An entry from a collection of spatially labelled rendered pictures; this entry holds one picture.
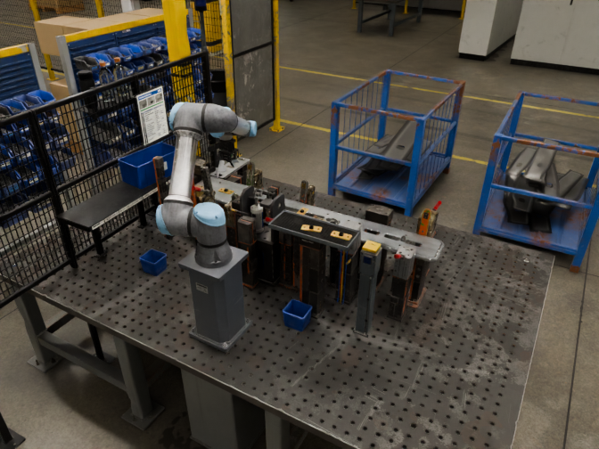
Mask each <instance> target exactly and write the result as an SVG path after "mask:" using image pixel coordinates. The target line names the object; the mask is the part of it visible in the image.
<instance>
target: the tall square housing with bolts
mask: <svg viewBox="0 0 599 449"><path fill-rule="evenodd" d="M342 226H345V227H348V228H351V229H355V230H359V231H360V235H359V237H358V238H357V239H356V241H355V242H354V243H353V245H352V246H351V247H350V248H349V250H348V251H346V250H342V249H338V251H339V266H338V271H337V278H336V292H335V298H332V299H334V301H335V302H337V303H338V304H342V305H349V306H350V303H352V302H353V301H352V300H354V299H355V298H357V296H356V295H358V293H357V273H358V265H357V261H358V251H357V253H356V255H355V256H354V253H355V251H356V250H357V249H359V248H360V246H361V234H362V223H359V222H356V221H352V220H349V219H347V220H346V221H345V222H344V224H343V225H342ZM353 256H354V257H353ZM351 257H353V258H351ZM350 258H351V261H350V262H349V264H348V265H346V263H347V262H348V261H349V259H350ZM339 302H340V303H339Z"/></svg>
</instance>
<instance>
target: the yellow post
mask: <svg viewBox="0 0 599 449"><path fill-rule="evenodd" d="M162 7H163V14H164V21H165V29H166V36H167V42H168V56H169V62H172V61H175V60H178V59H181V58H184V57H186V56H189V55H191V52H190V46H189V40H188V36H187V27H186V9H185V0H162ZM189 66H190V67H192V65H191V61H189ZM189 66H188V62H187V63H186V66H185V63H184V68H185V76H184V71H183V70H182V77H183V78H185V77H186V79H185V80H184V79H183V85H184V87H185V84H186V86H187V88H186V91H187V94H189V91H190V99H191V102H192V101H193V100H195V99H194V93H193V99H192V95H191V93H192V90H193V85H192V90H191V86H190V84H191V82H192V84H193V76H192V68H190V74H191V82H190V78H188V83H189V91H188V83H187V75H188V77H190V74H189V69H187V75H186V67H187V68H189ZM184 68H183V64H181V69H184ZM181 69H180V65H178V71H179V70H181ZM176 72H177V66H176ZM173 76H174V82H176V80H177V81H178V80H179V78H180V79H182V78H181V71H180V72H179V78H178V72H177V74H173ZM173 76H172V75H171V77H172V83H173ZM183 85H182V80H181V81H180V86H181V88H183ZM180 86H179V81H178V82H177V87H178V89H180ZM175 89H176V90H177V88H176V83H175ZM186 91H185V88H184V92H185V100H184V98H182V101H183V102H185V101H186V102H187V99H188V102H190V99H189V95H187V99H186ZM193 92H194V90H193ZM176 98H177V99H178V95H177V91H176ZM182 101H181V99H179V102H182Z"/></svg>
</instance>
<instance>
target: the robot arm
mask: <svg viewBox="0 0 599 449"><path fill-rule="evenodd" d="M169 121H170V122H169V125H170V128H171V129H172V130H173V134H174V136H175V137H176V147H175V153H174V159H173V167H172V173H171V179H170V186H169V193H168V197H167V198H166V199H164V201H163V204H161V205H159V206H158V208H157V210H156V223H157V226H158V229H159V230H160V232H161V233H163V234H168V235H171V236H173V235H177V236H187V237H197V242H198V243H197V247H196V250H195V254H194V257H195V262H196V264H197V265H199V266H201V267H204V268H210V269H213V268H219V267H222V266H225V265H227V264H228V263H230V262H231V260H232V258H233V251H232V249H231V248H230V246H229V243H228V241H227V238H226V217H225V212H224V210H223V209H222V208H221V207H220V206H219V205H218V204H215V203H211V202H203V203H199V204H197V205H196V206H195V207H193V202H192V201H191V193H192V187H193V173H194V167H195V160H196V152H197V146H198V142H199V141H200V139H202V135H203V133H210V134H211V135H212V136H213V137H216V138H218V140H219V141H220V143H215V144H214V143H213V144H211V145H210V146H209V147H207V149H208V151H209V152H210V151H214V150H216V149H218V148H219V150H218V154H217V158H216V174H217V178H218V176H219V173H220V172H226V168H225V167H224V164H225V162H224V160H226V161H227V162H230V164H231V166H233V167H234V163H239V160H237V158H239V150H238V149H237V148H234V143H235V142H236V139H234V138H233V135H236V136H248V137H250V136H253V137H254V136H256V134H257V123H256V122H255V121H249V120H245V119H243V118H240V117H238V116H237V115H236V114H235V113H234V112H233V111H232V110H231V109H230V108H227V107H222V106H220V105H216V104H212V103H195V102H178V103H176V104H175V105H174V106H173V108H172V110H171V112H170V116H169ZM237 152H238V156H237Z"/></svg>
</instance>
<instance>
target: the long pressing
mask: <svg viewBox="0 0 599 449"><path fill-rule="evenodd" d="M210 179H211V183H212V188H213V190H214V191H215V192H216V194H215V202H218V203H221V204H226V203H228V202H229V201H230V200H232V199H231V196H232V195H233V194H234V193H237V194H238V195H239V196H241V194H242V190H243V189H245V188H247V187H248V185H244V184H238V183H235V182H231V181H227V180H224V179H221V178H217V177H214V176H211V177H210ZM197 185H200V186H203V189H205V188H204V184H203V180H201V181H200V182H198V183H197V184H196V185H195V186H197ZM221 188H226V189H228V190H231V191H234V192H233V193H232V194H227V193H224V192H219V191H218V190H219V189H221ZM284 203H285V207H287V208H293V209H297V210H301V209H302V208H308V212H307V213H309V214H313V215H316V216H322V217H324V219H325V220H326V219H328V218H329V219H332V218H336V219H337V220H338V221H339V222H340V223H339V225H343V224H344V222H345V221H346V220H347V219H349V220H352V221H356V222H359V223H362V234H361V242H362V243H366V242H367V241H374V242H377V243H380V244H381V247H382V248H383V249H386V250H389V251H393V252H396V253H397V252H398V249H399V248H400V246H401V245H406V246H408V247H412V248H415V249H416V252H415V256H414V258H417V259H421V260H423V261H427V262H435V261H437V260H438V259H439V256H440V254H441V252H442V250H443V249H444V247H445V244H444V242H443V241H440V240H437V239H434V238H431V237H427V236H424V235H421V234H417V233H411V232H408V231H404V230H400V229H398V228H394V227H390V226H387V225H384V224H377V223H375V222H371V221H367V220H364V219H361V218H357V217H353V216H348V215H344V214H341V213H338V212H334V211H331V210H327V209H324V208H318V207H315V206H311V205H308V204H304V203H301V202H297V201H294V200H288V199H284ZM327 214H328V215H327ZM365 229H367V230H371V231H375V232H378V233H379V234H378V235H375V234H372V233H367V232H364V230H365ZM385 235H390V236H394V237H397V238H399V239H401V237H402V236H403V235H404V236H406V240H405V241H401V240H399V241H395V240H392V239H389V238H385V237H384V236H385ZM406 241H412V242H416V243H420V244H421V247H417V246H414V245H411V244H407V243H406ZM399 245H400V246H399Z"/></svg>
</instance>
